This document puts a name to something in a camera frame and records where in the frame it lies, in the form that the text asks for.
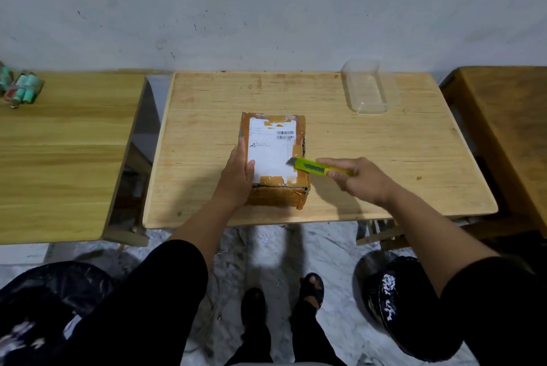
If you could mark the person's right hand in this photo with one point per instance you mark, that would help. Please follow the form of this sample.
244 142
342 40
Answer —
367 184

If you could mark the person's left hand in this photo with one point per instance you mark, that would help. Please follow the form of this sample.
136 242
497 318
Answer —
234 182

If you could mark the person's left thumb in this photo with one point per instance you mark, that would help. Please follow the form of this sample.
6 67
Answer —
251 170

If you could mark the person's right thumb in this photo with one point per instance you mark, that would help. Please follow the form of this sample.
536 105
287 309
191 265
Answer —
339 179

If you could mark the brown taped cardboard parcel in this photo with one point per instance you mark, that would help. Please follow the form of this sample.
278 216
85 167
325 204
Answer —
273 190

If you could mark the green utility knife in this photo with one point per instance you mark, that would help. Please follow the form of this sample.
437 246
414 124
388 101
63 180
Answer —
310 166

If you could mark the person's left forearm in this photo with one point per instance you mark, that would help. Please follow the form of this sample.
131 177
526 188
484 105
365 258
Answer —
205 229

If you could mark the person's right forearm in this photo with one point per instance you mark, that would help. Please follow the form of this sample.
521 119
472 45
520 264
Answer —
431 237

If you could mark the light wooden table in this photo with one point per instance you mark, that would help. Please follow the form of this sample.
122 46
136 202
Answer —
384 156

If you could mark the clear plastic container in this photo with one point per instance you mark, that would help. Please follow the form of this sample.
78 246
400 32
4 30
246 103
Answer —
365 92

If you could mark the person's black right sandal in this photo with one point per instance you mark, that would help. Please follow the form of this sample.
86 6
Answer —
311 288

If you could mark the person's black sandal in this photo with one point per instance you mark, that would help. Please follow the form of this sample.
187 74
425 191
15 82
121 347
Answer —
311 288
253 306

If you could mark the person's black left sandal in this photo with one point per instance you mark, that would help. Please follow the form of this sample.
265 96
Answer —
253 306

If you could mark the person's black trousers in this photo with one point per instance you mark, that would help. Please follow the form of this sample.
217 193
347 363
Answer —
312 340

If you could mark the person's black left sleeve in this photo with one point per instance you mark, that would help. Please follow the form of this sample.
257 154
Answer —
145 310

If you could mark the person's black sleeve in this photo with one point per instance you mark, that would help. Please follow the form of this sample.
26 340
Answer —
500 310
145 310

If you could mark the dark wooden table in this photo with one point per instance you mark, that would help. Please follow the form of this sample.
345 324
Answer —
508 122

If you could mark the pale wooden table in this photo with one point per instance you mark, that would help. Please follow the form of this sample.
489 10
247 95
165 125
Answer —
60 156

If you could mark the person's black right sleeve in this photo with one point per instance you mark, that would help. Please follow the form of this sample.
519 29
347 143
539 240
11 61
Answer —
500 310

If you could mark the pack of teal rolls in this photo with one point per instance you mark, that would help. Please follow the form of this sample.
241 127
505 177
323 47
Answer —
26 88

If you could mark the black rubbish bag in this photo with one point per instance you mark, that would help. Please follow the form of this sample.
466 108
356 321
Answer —
38 306

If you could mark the teal roll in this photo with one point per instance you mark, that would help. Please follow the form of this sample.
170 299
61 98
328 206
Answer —
4 77

